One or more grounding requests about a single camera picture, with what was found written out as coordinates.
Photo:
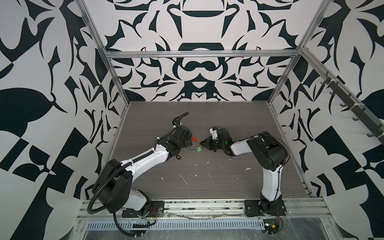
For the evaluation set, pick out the wall hook rack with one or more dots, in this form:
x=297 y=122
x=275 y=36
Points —
x=350 y=102

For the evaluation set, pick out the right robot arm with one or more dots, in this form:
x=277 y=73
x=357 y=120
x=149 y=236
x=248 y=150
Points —
x=272 y=155

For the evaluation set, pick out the small circuit board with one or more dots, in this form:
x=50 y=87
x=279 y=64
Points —
x=272 y=226

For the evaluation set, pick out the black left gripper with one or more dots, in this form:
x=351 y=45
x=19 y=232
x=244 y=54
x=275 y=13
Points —
x=188 y=141

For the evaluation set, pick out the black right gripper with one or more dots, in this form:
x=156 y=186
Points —
x=208 y=144

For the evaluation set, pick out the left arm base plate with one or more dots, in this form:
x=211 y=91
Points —
x=150 y=209

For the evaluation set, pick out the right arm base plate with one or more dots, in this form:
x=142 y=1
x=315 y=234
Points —
x=263 y=207

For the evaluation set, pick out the slotted cable duct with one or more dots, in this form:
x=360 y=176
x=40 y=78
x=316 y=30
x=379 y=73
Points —
x=185 y=224

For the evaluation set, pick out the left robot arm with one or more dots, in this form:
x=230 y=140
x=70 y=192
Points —
x=113 y=188

